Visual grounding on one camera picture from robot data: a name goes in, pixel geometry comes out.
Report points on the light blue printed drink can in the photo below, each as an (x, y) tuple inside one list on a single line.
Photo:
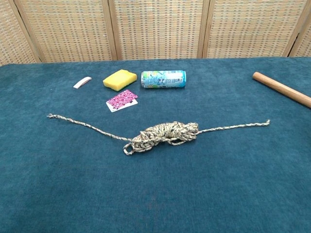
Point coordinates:
[(165, 79)]

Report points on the pink patterned playing card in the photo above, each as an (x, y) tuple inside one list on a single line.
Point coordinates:
[(121, 99)]

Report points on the white face-up playing card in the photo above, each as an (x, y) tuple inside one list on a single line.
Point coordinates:
[(111, 109)]

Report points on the yellow sponge block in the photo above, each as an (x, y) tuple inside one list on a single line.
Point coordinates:
[(119, 78)]

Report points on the small white flat strip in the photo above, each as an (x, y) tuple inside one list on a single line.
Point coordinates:
[(82, 82)]

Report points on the woven rattan folding screen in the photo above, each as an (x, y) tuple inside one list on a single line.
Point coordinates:
[(158, 29)]

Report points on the blue velvet tablecloth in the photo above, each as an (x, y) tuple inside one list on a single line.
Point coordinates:
[(73, 182)]

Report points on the wooden round rod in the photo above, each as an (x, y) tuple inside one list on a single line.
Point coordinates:
[(279, 88)]

